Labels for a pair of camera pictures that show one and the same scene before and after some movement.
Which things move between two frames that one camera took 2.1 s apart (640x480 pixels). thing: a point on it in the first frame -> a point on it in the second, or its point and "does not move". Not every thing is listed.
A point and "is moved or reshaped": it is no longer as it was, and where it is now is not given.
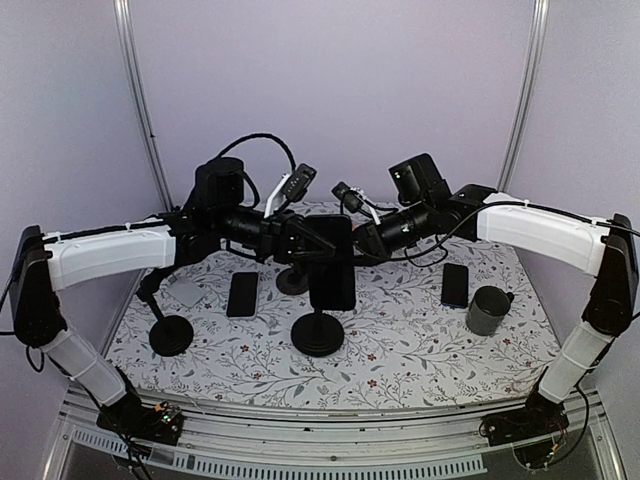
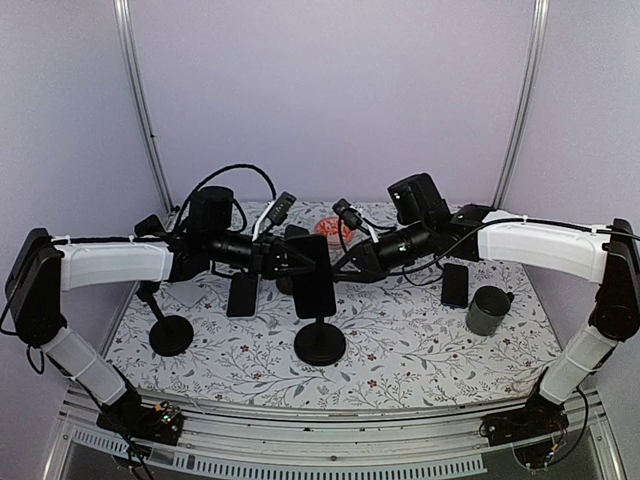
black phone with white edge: [243, 295] does not move
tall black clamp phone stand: [319, 334] is moved or reshaped
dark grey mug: [487, 310] does not move
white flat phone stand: [186, 292] does not move
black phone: [455, 285] does not move
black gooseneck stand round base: [170, 335] does not move
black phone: [332, 275] is moved or reshaped
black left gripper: [281, 237] -> [266, 257]
